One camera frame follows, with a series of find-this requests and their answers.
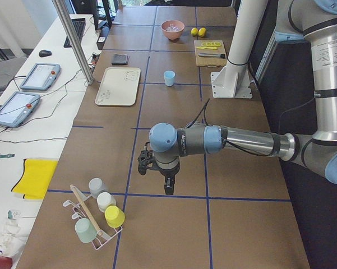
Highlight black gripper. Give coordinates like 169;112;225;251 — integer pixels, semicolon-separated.
137;142;180;195

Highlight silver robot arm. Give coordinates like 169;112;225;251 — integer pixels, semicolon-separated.
138;1;337;194

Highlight yellow cup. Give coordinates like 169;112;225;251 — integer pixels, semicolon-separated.
104;205;125;228

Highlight white cup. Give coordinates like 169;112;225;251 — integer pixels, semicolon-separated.
96;192;117;213

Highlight grey cup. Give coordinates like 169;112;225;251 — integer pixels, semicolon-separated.
89;178;108;199

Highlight mint green cup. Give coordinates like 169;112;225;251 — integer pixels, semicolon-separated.
75;218;96;243

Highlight light blue cup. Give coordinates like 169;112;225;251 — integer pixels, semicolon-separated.
163;70;176;87

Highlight pink bowl of ice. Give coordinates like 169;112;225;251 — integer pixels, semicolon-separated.
161;20;185;40

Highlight cream bear tray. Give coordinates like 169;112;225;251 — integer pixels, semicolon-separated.
95;67;141;106

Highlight yellow folded cloth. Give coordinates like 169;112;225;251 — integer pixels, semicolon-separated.
11;159;58;200

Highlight grey folded cloth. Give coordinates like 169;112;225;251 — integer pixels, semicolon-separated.
111;53;129;66

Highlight wooden cutting board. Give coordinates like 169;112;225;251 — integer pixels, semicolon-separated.
194;40;227;67

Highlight yellow plastic knife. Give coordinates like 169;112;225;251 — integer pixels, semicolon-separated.
195;46;218;50

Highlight lemon slices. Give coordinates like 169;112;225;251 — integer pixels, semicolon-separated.
201;41;221;47

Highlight yellow lemon far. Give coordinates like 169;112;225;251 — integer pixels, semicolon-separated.
191;27;198;36

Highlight yellow lemon near board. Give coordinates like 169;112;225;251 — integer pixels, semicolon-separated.
198;27;207;38

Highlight black power box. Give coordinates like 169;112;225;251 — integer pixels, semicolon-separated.
96;27;110;50

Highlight far teach pendant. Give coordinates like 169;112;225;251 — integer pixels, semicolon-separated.
20;63;61;91

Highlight teach pendant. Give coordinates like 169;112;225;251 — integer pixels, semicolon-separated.
20;63;61;91
0;91;41;127

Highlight near teach pendant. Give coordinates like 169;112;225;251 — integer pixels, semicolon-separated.
0;91;41;127

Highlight black computer mouse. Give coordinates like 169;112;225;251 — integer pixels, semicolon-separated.
39;50;52;58

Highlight black keyboard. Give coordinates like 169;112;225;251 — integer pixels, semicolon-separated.
63;18;86;48

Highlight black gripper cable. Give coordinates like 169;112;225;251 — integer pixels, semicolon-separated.
186;98;258;156

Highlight white wire cup rack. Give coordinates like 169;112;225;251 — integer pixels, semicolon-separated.
62;184;123;250

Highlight aluminium frame post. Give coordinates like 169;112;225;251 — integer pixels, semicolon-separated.
52;0;94;85

